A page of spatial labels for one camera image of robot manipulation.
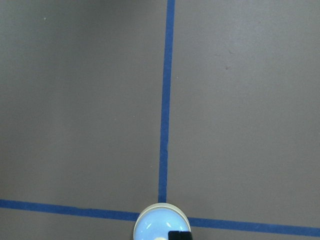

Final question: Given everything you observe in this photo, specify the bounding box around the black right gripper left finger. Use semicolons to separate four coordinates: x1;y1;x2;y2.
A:
168;231;181;240

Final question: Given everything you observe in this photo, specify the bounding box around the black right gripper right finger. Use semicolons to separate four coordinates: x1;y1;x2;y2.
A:
180;231;193;240

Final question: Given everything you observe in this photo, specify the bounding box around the blue service bell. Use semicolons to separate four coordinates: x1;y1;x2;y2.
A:
133;203;192;240

